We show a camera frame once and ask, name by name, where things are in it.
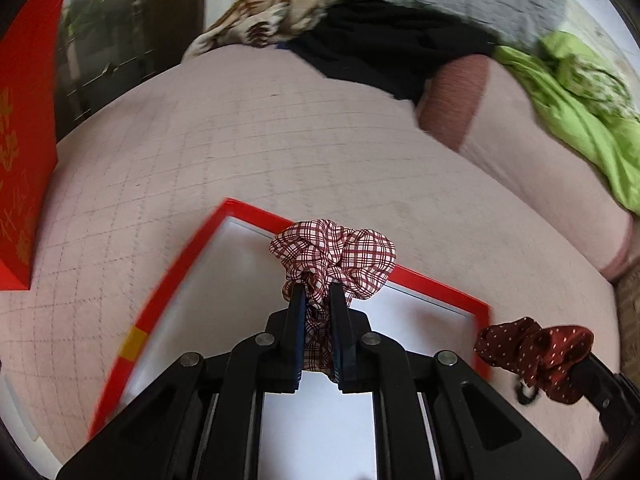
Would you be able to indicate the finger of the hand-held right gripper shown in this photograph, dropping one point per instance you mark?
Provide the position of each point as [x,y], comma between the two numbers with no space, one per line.
[610,395]

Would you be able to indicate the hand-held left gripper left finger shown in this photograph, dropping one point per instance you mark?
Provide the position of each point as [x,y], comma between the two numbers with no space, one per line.
[299,320]

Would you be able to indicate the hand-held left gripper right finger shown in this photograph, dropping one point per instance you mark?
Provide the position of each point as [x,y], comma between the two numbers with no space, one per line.
[337,320]

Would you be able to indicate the red plaid scrunchie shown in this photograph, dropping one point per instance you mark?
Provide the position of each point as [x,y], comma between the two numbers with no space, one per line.
[340,252]

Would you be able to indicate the dark red dotted scrunchie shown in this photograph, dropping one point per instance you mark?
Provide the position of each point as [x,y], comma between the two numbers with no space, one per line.
[530,350]

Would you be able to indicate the red shallow box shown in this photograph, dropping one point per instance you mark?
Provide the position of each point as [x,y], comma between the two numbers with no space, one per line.
[175,280]

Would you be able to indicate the woven straw mat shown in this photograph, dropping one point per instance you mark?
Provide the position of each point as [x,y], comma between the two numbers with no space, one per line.
[631,305]

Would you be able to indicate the pink quilted bed cover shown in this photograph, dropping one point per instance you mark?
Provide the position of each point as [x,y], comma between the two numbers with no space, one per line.
[250,150]

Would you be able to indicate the black cloth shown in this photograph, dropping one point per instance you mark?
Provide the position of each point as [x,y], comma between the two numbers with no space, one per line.
[390,45]

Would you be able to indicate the green cloth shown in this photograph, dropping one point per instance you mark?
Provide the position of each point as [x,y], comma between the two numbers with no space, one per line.
[585,110]

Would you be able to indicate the white box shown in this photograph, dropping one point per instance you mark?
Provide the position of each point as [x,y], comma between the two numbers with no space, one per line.
[17,410]

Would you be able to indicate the brown floral blanket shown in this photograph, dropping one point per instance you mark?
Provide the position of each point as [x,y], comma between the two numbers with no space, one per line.
[280,5]

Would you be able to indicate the red shopping bag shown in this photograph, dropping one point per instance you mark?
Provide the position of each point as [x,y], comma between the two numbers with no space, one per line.
[25,135]

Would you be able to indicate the dark glass door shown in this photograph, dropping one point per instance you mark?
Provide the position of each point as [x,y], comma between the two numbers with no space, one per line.
[120,35]

